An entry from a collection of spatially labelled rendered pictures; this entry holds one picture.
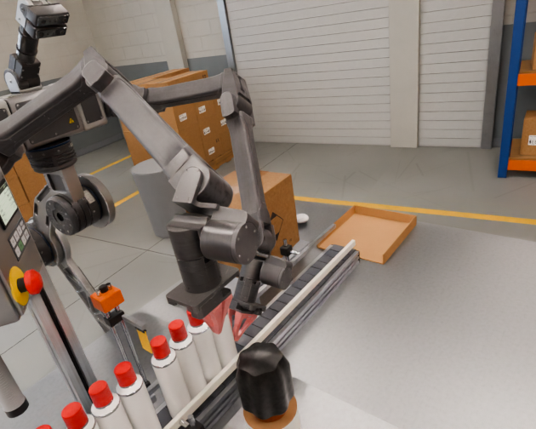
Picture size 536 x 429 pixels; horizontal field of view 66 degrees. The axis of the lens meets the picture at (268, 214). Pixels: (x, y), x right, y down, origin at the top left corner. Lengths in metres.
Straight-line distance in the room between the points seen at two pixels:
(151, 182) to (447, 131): 3.22
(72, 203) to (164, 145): 0.82
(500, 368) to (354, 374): 0.33
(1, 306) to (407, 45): 4.56
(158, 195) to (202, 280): 2.93
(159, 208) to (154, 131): 2.87
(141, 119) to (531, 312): 1.07
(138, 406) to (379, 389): 0.53
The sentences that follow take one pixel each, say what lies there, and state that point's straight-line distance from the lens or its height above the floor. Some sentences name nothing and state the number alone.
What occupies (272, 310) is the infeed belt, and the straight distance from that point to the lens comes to 1.20.
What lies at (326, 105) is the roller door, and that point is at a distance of 5.35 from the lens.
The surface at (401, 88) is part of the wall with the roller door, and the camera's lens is 4.96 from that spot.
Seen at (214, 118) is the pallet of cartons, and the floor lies 0.59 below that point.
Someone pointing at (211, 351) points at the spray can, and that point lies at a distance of 0.98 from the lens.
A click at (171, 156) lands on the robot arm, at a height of 1.46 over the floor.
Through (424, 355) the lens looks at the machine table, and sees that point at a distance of 1.14.
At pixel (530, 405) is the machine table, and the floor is 0.83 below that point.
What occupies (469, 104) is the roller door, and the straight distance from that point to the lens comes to 4.95.
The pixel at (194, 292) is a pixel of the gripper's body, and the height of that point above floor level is 1.29.
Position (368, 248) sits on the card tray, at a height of 0.83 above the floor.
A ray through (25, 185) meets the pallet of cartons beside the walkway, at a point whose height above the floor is 0.55.
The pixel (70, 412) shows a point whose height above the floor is 1.08.
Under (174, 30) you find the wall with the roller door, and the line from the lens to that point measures 6.34.
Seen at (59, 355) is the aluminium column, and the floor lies 1.10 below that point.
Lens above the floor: 1.63
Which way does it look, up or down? 26 degrees down
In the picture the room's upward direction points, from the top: 9 degrees counter-clockwise
